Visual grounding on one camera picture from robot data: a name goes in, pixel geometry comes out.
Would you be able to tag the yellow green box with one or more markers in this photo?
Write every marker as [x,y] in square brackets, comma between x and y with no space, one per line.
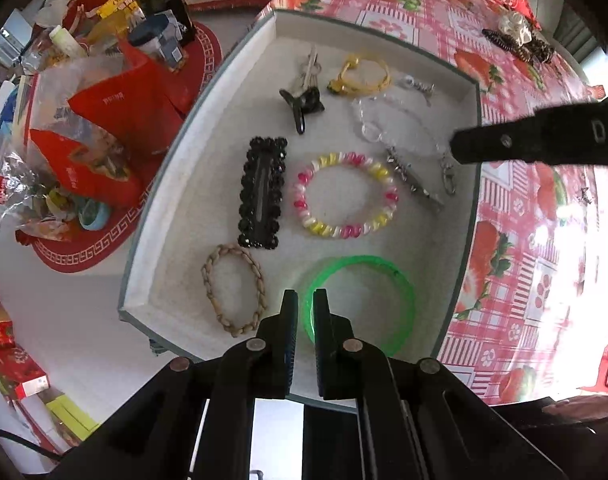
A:
[73,415]

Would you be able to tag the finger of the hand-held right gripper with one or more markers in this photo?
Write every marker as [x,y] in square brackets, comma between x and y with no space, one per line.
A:
[494,141]

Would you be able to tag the white flocked jewelry tray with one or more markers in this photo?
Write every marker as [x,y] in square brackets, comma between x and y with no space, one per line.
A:
[264,110]

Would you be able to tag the small silver charm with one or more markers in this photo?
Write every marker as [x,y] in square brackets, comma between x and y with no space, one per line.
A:
[418,85]

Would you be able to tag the teal tape roll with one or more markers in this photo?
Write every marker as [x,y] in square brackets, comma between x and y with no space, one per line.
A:
[95,215]

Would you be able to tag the pink strawberry print tablecloth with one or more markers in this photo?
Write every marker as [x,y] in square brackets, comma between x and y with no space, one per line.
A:
[504,195]

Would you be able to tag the yellow snack packet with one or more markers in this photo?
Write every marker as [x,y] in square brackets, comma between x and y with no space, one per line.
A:
[118,7]

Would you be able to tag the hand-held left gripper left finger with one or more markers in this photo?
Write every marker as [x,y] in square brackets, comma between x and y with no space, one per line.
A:
[289,332]

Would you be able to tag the stack of red boxes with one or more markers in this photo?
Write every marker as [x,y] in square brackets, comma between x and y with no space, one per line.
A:
[11,360]

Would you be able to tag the black hair comb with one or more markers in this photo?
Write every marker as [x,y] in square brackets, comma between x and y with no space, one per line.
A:
[498,39]

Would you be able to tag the white plastic bottle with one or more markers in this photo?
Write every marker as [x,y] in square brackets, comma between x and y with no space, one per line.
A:
[66,42]

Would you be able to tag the silver metal hair clip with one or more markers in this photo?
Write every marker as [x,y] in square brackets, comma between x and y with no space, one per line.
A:
[309,72]

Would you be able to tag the silver rhinestone hair clip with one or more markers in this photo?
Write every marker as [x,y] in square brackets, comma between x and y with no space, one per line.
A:
[414,180]

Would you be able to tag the red paper bag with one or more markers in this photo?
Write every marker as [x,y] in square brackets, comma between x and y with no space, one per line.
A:
[134,110]

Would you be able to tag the dark spotted hair claw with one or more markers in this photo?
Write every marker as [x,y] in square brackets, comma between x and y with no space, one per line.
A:
[534,51]

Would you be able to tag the red printed plastic bag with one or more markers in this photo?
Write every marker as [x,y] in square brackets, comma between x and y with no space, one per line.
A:
[84,170]

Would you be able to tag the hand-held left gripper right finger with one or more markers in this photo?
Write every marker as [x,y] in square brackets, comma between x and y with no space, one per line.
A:
[320,332]

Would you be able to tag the green translucent bangle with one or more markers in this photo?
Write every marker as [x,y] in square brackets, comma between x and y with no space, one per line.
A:
[404,305]

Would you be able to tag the black rectangular snap hair clip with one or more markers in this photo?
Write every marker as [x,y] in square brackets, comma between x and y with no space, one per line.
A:
[262,192]

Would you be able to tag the black claw hair clip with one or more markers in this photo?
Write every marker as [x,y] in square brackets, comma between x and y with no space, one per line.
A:
[303,104]

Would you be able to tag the dark blue lidded jar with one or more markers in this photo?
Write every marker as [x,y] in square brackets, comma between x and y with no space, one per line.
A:
[154,40]

